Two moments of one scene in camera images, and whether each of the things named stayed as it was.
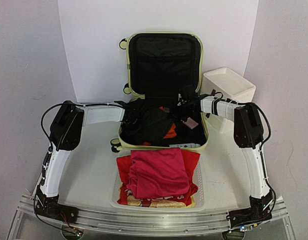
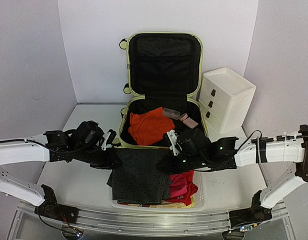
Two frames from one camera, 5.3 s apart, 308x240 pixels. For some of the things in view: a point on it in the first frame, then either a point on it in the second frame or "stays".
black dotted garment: (148, 123) → (138, 180)
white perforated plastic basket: (199, 179) stays
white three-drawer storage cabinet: (226, 83) stays
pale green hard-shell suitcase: (165, 73) stays
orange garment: (172, 134) → (147, 128)
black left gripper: (141, 122) → (107, 163)
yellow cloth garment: (132, 200) stays
